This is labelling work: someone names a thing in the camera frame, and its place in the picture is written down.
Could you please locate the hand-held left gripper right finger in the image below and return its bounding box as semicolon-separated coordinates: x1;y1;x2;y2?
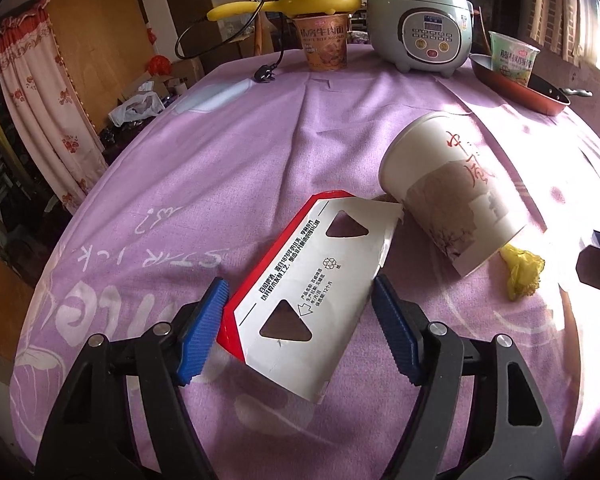
371;274;566;480

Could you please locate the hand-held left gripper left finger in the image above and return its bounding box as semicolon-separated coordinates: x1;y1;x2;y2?
35;277;231;480

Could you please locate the red and white carton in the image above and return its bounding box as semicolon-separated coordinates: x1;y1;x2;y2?
216;190;406;405

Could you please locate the yellow crumpled wrapper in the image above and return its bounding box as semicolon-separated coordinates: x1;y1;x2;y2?
500;245;546;302

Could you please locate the white paper cup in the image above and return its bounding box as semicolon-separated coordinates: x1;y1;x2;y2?
378;111;531;278

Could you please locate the purple printed blanket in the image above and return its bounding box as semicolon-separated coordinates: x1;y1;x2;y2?
10;42;600;480

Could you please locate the red frying pan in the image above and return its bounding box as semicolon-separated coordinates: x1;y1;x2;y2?
469;52;594;117

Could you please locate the dark low table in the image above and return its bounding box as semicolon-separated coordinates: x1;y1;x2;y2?
99;110;181;163

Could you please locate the green instant noodle cup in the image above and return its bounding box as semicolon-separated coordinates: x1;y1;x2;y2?
488;31;541;87

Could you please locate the white plastic bag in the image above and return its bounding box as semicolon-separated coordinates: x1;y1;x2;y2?
108;92;169;129

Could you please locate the cardboard box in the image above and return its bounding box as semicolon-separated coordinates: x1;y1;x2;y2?
170;57;207;97

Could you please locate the floral red and white curtain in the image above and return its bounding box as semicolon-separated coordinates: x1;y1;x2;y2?
0;0;107;217

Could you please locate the brown instant noodle cup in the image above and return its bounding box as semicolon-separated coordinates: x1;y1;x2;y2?
293;12;351;72

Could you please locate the wooden sliding door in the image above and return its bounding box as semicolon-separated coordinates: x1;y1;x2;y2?
45;0;154;127

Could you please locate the pale green rice cooker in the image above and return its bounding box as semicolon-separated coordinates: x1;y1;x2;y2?
367;0;474;79

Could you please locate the black power cable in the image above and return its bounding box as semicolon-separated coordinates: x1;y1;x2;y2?
174;0;287;84

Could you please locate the yellow pan with handle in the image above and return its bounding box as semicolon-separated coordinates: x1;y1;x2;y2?
206;0;369;22

